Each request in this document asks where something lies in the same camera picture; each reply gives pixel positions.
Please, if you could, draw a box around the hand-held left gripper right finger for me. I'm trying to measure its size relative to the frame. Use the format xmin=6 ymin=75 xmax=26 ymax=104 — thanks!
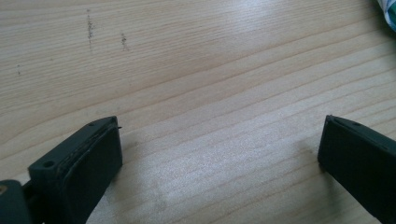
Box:
xmin=317 ymin=114 xmax=396 ymax=224

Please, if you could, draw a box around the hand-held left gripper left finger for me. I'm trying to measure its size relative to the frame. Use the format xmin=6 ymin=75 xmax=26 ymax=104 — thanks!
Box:
xmin=27 ymin=116 xmax=123 ymax=224

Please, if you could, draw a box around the green and white patterned cloth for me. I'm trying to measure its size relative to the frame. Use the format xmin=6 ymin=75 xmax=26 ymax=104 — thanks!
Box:
xmin=376 ymin=0 xmax=396 ymax=32

